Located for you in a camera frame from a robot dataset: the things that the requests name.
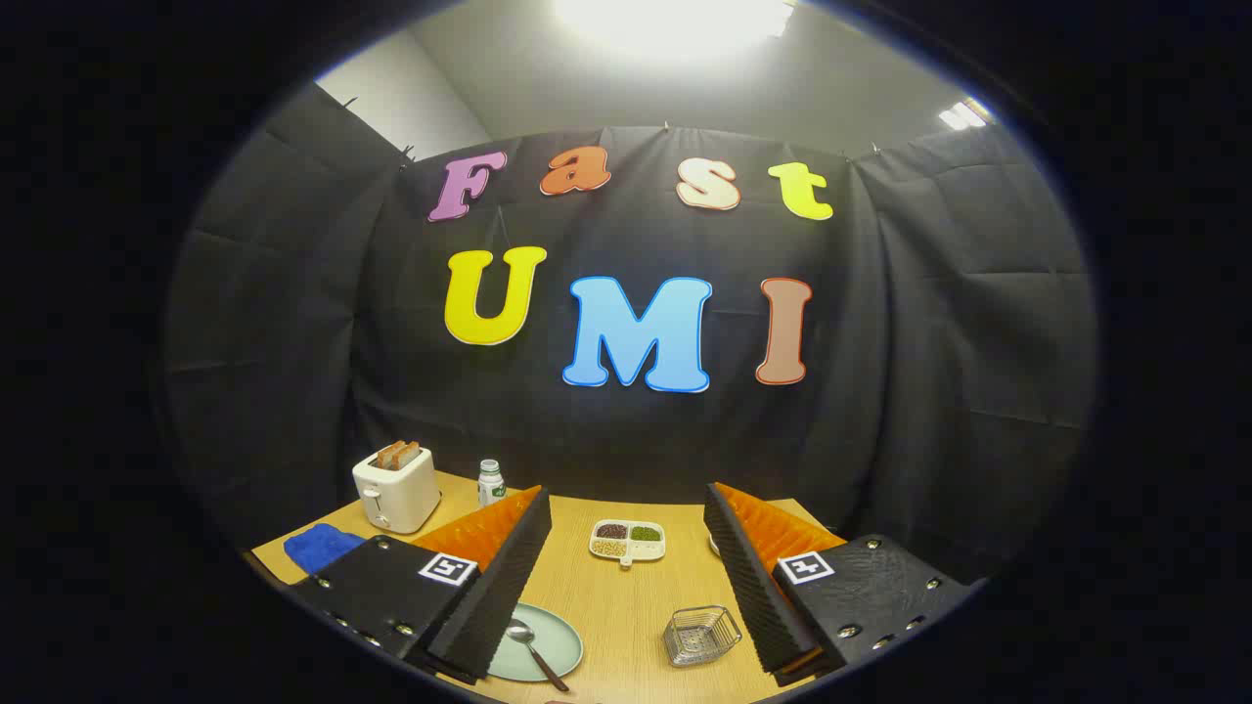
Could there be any white toaster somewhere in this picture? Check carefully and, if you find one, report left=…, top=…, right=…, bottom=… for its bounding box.
left=352, top=445, right=443, bottom=535

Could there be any white divided dish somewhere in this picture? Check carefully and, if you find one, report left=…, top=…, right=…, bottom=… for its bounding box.
left=589, top=518, right=667, bottom=570

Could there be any large ceiling light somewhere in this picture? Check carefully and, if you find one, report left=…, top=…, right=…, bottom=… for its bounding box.
left=553, top=0, right=795, bottom=55

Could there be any black backdrop cloth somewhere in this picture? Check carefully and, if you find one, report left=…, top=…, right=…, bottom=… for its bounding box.
left=161, top=83, right=1101, bottom=588

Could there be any metal spoon wooden handle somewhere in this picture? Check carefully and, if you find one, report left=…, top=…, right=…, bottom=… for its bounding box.
left=506, top=622, right=571, bottom=693

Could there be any pale green round plate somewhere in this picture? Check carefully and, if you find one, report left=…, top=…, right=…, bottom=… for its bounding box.
left=486, top=602, right=585, bottom=683

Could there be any small ceiling light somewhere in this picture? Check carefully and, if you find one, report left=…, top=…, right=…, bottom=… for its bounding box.
left=937, top=96, right=991, bottom=133

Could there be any blue folded towel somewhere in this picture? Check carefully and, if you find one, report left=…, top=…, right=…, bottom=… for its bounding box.
left=284, top=523, right=368, bottom=575

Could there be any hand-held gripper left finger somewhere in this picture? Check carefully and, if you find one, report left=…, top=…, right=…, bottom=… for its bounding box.
left=291, top=484, right=554, bottom=685

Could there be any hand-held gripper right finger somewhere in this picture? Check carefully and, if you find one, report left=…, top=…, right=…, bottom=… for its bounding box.
left=702, top=481, right=984, bottom=687

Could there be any metal wire basket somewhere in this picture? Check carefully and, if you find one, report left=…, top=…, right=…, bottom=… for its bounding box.
left=662, top=605, right=744, bottom=669

